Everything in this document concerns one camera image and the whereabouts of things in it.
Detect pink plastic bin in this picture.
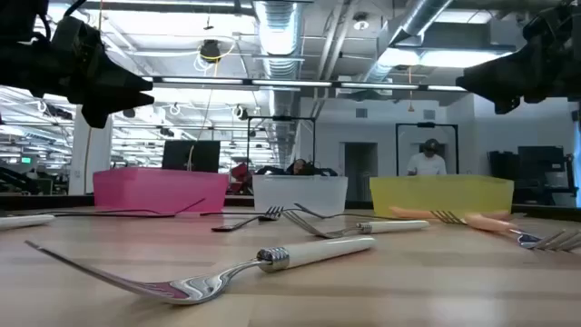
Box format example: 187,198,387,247
93,166,230,214

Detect yellow cord from reel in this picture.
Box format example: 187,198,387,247
186,40,237,173

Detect black ceiling cable reel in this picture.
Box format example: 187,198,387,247
198,38,223,64

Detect hanging orange pull cord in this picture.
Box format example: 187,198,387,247
407,65,415,114

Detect black bar with light strips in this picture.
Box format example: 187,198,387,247
140,75,468,93

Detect blue panel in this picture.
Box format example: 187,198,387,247
572,120,581,208

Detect white-handled fork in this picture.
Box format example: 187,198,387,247
281,209,431,240
25,234,378,306
0,213,55,232

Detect clear plastic bin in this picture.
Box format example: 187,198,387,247
251,174,350,217

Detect person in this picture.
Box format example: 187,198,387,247
285,158,319,177
406,138,448,177

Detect background black robot arms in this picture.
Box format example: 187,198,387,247
255,163,340,177

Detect smooth silver ventilation duct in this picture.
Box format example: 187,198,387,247
362,0,455,85

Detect white building column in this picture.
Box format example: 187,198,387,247
67,104,113,196

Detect red chair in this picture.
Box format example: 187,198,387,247
229,162,251,195

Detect black equipment rack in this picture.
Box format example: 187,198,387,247
487,144,578,206

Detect bright ceiling light panel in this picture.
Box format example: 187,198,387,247
376,47,514,70

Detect orange-handled fork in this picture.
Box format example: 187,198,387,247
428,209,528,227
389,206,581,253

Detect yellow plastic bin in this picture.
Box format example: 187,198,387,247
369,174,516,219

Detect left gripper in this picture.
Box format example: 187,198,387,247
48,15,156,130

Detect black monitor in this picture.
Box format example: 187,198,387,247
162,139,222,174

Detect ribbed silver ventilation duct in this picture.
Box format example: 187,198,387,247
252,0,304,169

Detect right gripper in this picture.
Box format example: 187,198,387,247
455,2,581,115

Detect black background station frame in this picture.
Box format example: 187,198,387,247
394,121,460,177

